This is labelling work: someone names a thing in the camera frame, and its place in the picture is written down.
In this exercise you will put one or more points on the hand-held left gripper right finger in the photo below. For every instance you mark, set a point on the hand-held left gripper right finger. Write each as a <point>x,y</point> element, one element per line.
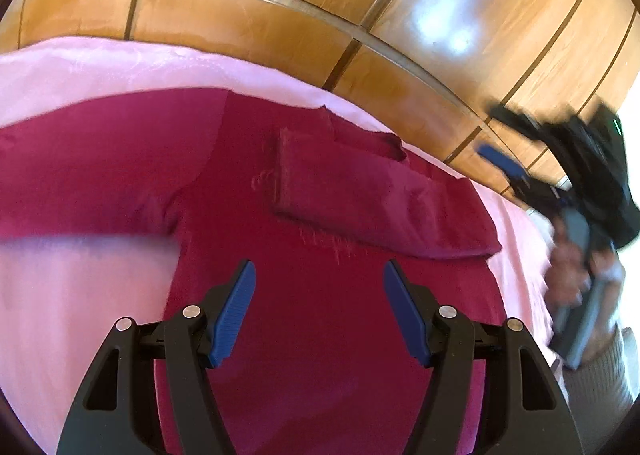
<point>406,310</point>

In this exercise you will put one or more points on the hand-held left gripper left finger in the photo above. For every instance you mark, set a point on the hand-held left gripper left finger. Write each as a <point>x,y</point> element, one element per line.
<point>234,307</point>

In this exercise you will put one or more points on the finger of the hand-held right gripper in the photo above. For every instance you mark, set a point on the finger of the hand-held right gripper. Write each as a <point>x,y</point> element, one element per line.
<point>500,159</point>
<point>517,119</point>

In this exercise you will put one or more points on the dark red sweater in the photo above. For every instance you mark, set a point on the dark red sweater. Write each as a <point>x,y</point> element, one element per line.
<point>310,335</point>

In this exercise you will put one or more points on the person's right forearm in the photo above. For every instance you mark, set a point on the person's right forearm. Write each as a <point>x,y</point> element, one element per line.
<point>607,370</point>

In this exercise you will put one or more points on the person's right hand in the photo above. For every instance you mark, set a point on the person's right hand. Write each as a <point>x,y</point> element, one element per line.
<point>565,265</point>

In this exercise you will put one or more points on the pink bed sheet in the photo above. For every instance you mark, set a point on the pink bed sheet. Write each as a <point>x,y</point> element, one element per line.
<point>75,295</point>

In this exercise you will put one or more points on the wooden panelled headboard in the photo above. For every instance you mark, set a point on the wooden panelled headboard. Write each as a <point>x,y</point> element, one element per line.
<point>250,20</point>

